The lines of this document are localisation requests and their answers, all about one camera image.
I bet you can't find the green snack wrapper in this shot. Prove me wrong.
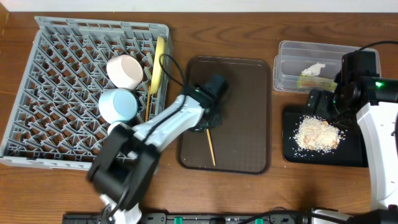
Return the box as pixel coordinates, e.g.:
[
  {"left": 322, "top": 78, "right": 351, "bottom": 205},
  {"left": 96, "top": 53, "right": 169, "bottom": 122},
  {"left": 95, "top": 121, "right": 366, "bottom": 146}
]
[{"left": 297, "top": 76, "right": 337, "bottom": 92}]

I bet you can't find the pile of rice waste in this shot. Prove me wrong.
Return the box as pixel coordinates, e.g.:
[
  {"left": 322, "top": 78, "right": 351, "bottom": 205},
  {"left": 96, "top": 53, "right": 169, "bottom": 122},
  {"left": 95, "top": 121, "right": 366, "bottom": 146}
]
[{"left": 289, "top": 115, "right": 346, "bottom": 154}]

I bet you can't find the white tissue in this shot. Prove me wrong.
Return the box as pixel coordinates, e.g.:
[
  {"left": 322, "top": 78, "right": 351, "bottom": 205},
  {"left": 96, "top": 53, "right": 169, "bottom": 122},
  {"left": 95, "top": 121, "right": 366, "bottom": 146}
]
[{"left": 301, "top": 63, "right": 326, "bottom": 77}]

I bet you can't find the wooden chopstick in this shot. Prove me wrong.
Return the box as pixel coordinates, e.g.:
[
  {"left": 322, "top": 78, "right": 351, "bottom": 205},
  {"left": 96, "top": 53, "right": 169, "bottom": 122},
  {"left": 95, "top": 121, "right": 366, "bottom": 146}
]
[
  {"left": 145, "top": 86, "right": 151, "bottom": 122},
  {"left": 206, "top": 129, "right": 216, "bottom": 166}
]

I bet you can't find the yellow plate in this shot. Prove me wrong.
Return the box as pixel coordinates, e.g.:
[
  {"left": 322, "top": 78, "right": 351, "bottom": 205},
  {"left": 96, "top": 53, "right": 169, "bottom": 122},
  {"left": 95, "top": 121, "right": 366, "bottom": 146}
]
[{"left": 149, "top": 36, "right": 166, "bottom": 95}]

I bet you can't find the light blue bowl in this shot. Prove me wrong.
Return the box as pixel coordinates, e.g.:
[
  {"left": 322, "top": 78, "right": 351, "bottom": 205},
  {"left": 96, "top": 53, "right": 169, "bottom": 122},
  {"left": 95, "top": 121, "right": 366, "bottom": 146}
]
[{"left": 98, "top": 88, "right": 138, "bottom": 124}]

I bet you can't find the small white cup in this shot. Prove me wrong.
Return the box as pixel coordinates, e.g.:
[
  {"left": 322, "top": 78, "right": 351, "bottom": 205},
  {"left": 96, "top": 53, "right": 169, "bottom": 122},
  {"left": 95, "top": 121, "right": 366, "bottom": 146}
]
[{"left": 107, "top": 121, "right": 126, "bottom": 135}]

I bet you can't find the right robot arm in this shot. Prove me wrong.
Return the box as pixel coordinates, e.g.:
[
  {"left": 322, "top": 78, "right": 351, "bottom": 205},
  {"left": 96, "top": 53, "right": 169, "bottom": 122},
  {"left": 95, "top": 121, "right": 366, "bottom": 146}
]
[{"left": 307, "top": 77, "right": 397, "bottom": 223}]

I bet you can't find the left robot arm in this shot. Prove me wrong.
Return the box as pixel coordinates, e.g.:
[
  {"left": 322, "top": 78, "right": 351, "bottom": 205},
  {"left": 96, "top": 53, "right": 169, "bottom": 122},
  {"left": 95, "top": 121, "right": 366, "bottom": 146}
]
[{"left": 87, "top": 84, "right": 227, "bottom": 223}]

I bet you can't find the black waste tray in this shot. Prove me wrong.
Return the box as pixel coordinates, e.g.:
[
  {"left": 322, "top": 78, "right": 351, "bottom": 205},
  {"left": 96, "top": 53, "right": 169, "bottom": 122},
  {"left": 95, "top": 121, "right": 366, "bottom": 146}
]
[{"left": 282, "top": 105, "right": 368, "bottom": 167}]

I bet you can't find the brown serving tray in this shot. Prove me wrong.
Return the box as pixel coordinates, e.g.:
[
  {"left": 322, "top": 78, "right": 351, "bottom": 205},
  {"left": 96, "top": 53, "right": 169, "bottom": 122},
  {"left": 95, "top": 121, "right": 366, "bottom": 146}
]
[{"left": 177, "top": 56, "right": 271, "bottom": 175}]

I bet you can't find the clear plastic bin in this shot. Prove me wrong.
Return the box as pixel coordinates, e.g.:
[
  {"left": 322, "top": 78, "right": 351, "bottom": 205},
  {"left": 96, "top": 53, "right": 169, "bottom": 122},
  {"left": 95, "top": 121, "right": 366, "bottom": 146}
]
[{"left": 273, "top": 40, "right": 382, "bottom": 94}]

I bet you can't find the grey plastic dish rack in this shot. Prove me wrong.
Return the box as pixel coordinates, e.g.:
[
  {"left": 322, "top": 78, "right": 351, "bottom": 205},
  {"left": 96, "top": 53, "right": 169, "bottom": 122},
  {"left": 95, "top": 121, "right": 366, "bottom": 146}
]
[{"left": 1, "top": 16, "right": 174, "bottom": 170}]

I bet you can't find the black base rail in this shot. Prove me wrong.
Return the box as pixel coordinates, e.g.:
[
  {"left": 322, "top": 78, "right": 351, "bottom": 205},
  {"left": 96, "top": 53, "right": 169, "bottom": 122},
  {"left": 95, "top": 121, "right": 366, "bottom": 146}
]
[{"left": 62, "top": 213, "right": 311, "bottom": 224}]

